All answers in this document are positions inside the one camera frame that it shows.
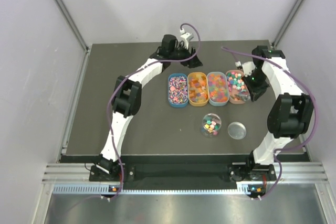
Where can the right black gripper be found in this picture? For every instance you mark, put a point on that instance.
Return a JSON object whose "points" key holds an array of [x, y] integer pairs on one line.
{"points": [[255, 92]]}

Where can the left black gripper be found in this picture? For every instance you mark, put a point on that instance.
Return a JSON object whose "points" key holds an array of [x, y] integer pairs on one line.
{"points": [[189, 57]]}

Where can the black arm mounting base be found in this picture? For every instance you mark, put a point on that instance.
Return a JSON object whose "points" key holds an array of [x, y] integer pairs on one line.
{"points": [[222, 172]]}

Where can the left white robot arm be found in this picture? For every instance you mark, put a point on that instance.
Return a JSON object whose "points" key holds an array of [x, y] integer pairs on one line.
{"points": [[125, 101]]}

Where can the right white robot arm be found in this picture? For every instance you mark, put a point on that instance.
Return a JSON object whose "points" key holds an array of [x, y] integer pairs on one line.
{"points": [[290, 115]]}

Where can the yellow tray of popsicle candies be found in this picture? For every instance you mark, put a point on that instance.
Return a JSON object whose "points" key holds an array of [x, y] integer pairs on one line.
{"points": [[198, 91]]}

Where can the pink tray of star candies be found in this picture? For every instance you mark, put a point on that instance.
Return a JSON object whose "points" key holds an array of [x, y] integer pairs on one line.
{"points": [[235, 81]]}

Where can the blue tray of lollipops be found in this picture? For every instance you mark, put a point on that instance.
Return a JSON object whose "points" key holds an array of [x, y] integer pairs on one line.
{"points": [[177, 90]]}

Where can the light blue tray of gummies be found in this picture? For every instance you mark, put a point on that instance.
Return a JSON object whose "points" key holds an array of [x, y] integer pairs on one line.
{"points": [[217, 89]]}

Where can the clear round jar lid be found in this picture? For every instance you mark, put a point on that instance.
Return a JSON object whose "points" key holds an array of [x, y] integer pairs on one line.
{"points": [[237, 130]]}

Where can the clear plastic jar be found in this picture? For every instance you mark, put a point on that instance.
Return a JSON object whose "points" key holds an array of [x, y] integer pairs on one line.
{"points": [[211, 125]]}

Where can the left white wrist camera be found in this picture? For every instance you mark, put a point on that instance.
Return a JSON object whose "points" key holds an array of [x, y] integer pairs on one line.
{"points": [[185, 37]]}

